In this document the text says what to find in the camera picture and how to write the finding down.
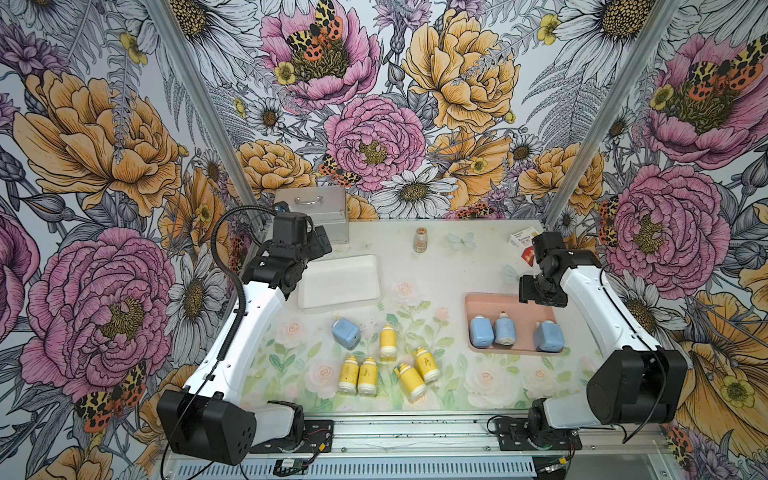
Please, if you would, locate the aluminium front rail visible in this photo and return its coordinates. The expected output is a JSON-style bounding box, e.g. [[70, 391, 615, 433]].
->
[[307, 411, 671, 460]]

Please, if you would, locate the yellow sharpener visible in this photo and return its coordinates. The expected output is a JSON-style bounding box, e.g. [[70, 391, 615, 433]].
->
[[357, 357, 379, 396], [394, 363, 427, 402], [379, 324, 397, 361], [413, 347, 441, 384], [337, 355, 360, 395]]

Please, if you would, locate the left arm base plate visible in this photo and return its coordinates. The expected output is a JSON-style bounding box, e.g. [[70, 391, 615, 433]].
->
[[249, 419, 335, 454]]

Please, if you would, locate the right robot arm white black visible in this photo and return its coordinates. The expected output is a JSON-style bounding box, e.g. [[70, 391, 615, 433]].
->
[[519, 232, 688, 448]]

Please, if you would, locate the red white cardboard box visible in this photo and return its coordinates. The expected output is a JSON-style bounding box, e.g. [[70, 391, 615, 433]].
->
[[509, 227, 540, 266]]

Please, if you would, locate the aluminium corner post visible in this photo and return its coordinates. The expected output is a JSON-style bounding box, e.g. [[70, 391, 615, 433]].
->
[[147, 1, 258, 206], [544, 0, 680, 228]]

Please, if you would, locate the yellow sharpener right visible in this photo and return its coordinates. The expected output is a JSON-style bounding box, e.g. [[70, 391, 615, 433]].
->
[[413, 347, 441, 384]]

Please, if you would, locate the pink rectangular tray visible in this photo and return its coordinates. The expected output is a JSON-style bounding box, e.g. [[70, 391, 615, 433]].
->
[[464, 293, 565, 356]]

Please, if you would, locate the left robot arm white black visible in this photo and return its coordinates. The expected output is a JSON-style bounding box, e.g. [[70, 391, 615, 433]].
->
[[157, 208, 332, 465]]

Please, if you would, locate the blue sharpener with white nozzle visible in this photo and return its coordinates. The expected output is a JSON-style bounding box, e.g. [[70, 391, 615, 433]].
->
[[494, 311, 517, 347]]

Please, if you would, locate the small glass bottle brown cap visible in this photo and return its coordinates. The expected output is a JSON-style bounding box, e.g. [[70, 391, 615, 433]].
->
[[413, 227, 428, 254]]

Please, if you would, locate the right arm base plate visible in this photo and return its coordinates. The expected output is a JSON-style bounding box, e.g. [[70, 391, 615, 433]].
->
[[486, 415, 583, 453]]

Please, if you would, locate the yellow sharpener centre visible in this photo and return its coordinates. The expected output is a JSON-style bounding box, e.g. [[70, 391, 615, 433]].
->
[[379, 324, 397, 361]]

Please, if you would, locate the right aluminium corner post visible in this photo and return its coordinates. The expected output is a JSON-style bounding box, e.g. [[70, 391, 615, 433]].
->
[[544, 0, 680, 228]]

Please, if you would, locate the white rectangular tray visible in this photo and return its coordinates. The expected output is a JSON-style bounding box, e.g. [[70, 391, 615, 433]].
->
[[297, 255, 384, 312]]

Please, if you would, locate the yellow sharpener lower middle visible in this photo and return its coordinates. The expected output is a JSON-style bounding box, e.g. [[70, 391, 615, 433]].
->
[[394, 363, 427, 402]]

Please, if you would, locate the white vented cable duct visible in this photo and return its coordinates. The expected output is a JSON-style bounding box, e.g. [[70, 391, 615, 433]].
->
[[168, 456, 537, 479]]

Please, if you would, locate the silver aluminium first aid case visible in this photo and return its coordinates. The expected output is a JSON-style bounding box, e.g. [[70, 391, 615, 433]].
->
[[275, 186, 349, 245]]

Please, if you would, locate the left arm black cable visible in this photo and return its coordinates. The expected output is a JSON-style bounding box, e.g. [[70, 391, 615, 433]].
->
[[160, 205, 277, 480]]

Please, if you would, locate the left aluminium corner post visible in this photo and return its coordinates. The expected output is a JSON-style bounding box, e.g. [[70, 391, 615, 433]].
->
[[147, 1, 258, 206]]

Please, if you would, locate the yellow sharpener far left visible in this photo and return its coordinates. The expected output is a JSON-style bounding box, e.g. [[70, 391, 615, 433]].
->
[[337, 355, 360, 395]]

